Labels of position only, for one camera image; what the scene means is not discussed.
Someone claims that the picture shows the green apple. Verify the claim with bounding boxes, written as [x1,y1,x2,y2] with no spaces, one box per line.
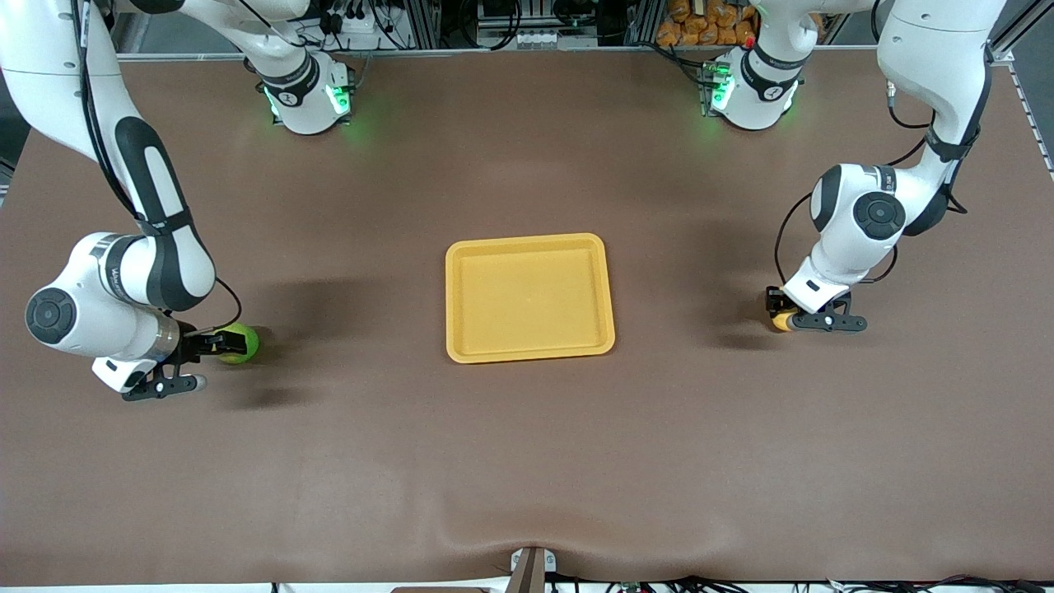
[214,322,261,366]

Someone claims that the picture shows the yellow plastic tray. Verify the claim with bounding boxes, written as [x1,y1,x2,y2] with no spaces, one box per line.
[445,233,617,364]

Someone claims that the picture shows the bag of orange snacks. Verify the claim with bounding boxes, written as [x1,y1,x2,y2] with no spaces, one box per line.
[656,0,757,48]

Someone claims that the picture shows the brown table mat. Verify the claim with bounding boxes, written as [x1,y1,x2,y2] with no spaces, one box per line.
[0,45,1054,587]

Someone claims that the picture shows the white power strip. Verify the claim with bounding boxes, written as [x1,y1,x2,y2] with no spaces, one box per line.
[317,4,392,38]

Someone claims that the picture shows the dark brown mounting bar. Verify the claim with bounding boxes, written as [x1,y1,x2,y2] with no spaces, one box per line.
[504,549,546,593]

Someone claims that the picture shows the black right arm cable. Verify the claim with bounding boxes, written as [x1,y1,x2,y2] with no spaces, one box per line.
[70,0,244,332]

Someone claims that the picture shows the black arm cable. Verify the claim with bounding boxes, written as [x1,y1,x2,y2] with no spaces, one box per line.
[774,78,993,289]
[70,0,244,332]

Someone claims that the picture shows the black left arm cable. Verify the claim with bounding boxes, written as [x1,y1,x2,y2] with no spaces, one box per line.
[774,78,993,289]

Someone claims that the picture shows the aluminium frame profile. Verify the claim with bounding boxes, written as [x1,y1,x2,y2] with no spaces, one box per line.
[991,16,1054,67]

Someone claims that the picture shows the grey metal bracket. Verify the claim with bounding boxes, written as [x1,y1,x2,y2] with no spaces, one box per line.
[511,547,557,575]

